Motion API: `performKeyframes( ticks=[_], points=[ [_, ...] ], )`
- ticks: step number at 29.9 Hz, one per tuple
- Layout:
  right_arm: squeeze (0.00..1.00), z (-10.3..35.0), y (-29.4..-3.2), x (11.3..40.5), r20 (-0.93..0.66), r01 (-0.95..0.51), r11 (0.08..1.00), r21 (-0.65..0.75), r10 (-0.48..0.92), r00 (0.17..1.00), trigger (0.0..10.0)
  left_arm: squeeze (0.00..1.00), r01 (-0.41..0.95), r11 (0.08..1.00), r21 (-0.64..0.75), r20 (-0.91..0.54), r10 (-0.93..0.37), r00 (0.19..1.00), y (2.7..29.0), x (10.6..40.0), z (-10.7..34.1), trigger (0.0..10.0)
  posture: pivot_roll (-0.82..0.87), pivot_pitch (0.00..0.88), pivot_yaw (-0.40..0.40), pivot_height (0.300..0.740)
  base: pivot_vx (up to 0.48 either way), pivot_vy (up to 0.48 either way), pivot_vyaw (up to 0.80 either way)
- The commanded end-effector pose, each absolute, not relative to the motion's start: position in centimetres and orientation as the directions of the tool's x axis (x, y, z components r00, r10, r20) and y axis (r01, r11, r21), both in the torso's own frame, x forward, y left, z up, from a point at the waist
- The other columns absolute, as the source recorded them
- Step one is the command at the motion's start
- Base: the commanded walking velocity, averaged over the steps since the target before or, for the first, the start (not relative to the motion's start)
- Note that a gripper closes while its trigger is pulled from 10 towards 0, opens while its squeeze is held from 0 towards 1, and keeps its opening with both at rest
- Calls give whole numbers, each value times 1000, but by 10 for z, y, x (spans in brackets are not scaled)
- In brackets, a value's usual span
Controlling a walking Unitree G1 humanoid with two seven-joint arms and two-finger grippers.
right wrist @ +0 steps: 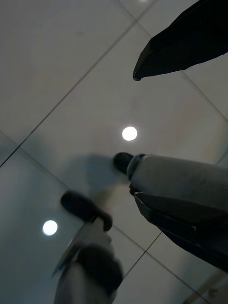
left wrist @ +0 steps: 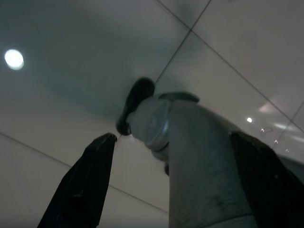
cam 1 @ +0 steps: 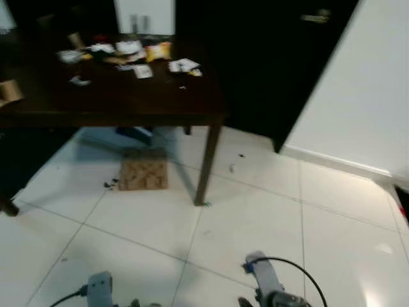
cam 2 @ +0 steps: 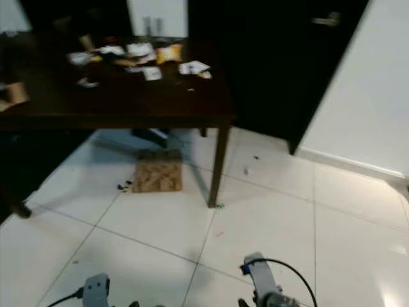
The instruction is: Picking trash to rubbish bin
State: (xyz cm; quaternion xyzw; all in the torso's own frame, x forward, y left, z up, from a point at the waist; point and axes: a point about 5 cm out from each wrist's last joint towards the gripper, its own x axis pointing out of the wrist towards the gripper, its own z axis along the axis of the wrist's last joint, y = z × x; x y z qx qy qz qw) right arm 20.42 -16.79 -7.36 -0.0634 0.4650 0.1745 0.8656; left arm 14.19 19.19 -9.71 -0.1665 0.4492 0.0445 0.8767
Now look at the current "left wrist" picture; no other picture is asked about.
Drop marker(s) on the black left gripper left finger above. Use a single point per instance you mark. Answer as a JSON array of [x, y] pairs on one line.
[[80, 185]]

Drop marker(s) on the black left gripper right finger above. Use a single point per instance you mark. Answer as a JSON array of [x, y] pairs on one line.
[[266, 180]]

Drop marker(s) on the grey robot leg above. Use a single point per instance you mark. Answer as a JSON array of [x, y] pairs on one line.
[[202, 166]]

